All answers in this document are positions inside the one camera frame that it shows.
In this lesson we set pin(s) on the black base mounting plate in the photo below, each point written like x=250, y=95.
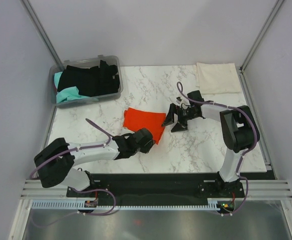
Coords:
x=158, y=188

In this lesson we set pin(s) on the left aluminium frame post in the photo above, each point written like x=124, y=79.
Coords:
x=41, y=31

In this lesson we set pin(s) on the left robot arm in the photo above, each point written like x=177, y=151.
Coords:
x=56, y=163

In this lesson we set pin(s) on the right aluminium frame post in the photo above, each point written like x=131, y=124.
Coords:
x=260, y=36

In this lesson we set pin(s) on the black garment in bin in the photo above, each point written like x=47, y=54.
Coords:
x=99, y=80

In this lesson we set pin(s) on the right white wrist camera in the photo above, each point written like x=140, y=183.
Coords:
x=179, y=100

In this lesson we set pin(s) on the cream folded cloth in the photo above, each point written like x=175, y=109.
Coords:
x=220, y=78

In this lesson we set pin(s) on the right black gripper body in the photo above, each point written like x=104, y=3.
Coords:
x=183, y=115

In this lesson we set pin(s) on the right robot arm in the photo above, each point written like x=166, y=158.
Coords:
x=239, y=131

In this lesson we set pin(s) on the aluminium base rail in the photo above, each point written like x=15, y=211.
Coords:
x=257, y=190

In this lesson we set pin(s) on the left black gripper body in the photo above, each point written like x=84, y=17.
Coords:
x=146, y=149

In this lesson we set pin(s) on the orange t-shirt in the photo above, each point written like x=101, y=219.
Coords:
x=135, y=120

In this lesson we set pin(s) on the teal garment in bin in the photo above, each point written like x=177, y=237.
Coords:
x=67, y=94

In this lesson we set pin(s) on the clear plastic storage bin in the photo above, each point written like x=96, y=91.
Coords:
x=111, y=59

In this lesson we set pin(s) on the aluminium frame post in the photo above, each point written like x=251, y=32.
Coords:
x=41, y=31
x=260, y=36

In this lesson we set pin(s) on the white slotted cable duct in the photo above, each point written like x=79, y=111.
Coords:
x=86, y=205

